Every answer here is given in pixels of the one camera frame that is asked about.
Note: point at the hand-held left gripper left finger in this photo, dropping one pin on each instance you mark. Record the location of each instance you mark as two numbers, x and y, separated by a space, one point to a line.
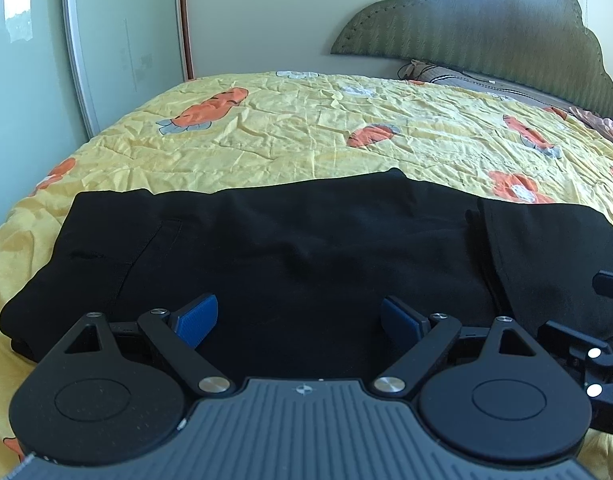
199 321

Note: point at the yellow carrot print blanket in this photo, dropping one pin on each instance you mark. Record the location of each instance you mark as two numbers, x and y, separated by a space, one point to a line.
296 125

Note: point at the pink cloth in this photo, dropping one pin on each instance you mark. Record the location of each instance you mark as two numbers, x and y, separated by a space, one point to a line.
594 120

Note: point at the white framed wardrobe door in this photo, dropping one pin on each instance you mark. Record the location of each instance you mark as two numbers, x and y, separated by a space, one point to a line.
131 45

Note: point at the glossy wardrobe door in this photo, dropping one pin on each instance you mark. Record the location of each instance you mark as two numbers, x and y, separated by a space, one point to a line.
26 100

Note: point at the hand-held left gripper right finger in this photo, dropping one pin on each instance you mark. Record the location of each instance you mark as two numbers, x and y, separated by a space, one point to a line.
404 321

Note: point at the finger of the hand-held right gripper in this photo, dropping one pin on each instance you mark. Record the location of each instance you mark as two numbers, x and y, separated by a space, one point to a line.
611 286
569 340

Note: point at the black pants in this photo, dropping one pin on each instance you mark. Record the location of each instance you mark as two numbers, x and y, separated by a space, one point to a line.
311 250

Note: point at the green padded headboard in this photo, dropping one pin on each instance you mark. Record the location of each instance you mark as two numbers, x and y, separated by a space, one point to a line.
486 30

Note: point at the grey printed pillow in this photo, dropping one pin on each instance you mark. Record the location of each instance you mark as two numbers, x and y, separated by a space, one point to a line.
461 80

